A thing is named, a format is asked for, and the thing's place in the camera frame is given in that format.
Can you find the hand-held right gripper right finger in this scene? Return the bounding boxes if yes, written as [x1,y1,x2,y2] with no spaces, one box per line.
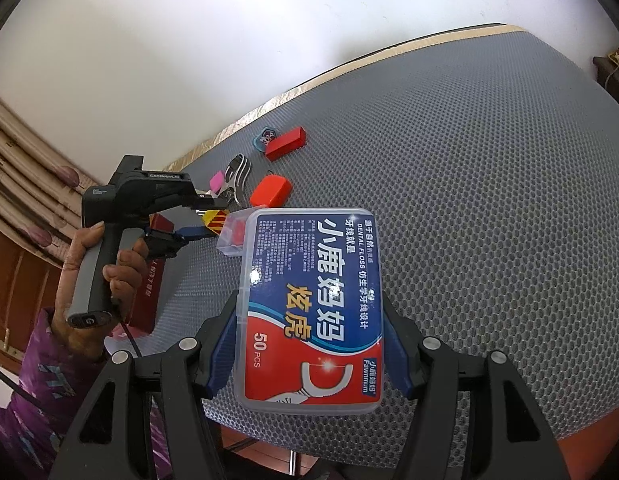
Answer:
[380,291,560,480]

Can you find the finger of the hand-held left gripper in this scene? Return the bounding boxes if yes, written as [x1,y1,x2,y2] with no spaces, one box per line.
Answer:
[190,191,233,211]
[146,226,216,261]

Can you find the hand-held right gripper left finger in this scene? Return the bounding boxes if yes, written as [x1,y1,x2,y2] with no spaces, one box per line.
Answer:
[50,290,250,480]

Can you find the yellow red striped packet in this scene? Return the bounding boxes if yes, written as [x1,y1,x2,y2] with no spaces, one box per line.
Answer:
[202,208,231,237]

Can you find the metal spring clip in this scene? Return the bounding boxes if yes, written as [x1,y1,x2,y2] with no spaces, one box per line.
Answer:
[214,154,253,206]

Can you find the dark red tin box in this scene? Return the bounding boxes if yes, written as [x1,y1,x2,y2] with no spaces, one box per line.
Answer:
[131,212,184,337]

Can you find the clear dental floss box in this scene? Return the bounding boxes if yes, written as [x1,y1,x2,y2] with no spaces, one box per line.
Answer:
[234,206,388,417]

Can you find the person's left forearm purple sleeve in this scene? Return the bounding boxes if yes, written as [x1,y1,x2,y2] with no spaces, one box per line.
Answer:
[0,307,110,480]

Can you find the person's left hand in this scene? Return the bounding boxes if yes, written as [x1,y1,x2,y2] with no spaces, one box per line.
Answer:
[52,223,151,361]

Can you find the small clear box red contents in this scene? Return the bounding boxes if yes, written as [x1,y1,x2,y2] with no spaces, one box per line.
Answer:
[216,208,255,259]

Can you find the orange-red rounded case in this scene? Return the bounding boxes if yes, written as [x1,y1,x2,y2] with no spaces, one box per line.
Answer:
[249,172,293,209]

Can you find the red rectangular block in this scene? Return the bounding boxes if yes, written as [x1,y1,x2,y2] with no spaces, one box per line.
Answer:
[264,126,308,163]

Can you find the beige patterned curtain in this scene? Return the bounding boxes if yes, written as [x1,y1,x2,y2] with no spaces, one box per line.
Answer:
[0,87,98,272]

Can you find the brown wooden cabinet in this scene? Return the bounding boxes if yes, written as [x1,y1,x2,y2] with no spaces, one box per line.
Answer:
[0,220,66,377]

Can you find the grey textured mat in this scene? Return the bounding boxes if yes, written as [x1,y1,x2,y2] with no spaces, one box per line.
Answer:
[104,23,619,437]

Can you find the dark wooden furniture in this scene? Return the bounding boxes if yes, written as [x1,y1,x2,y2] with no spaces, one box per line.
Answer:
[591,47,619,97]

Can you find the black cable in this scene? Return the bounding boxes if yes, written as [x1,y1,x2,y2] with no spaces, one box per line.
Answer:
[111,299,142,359]

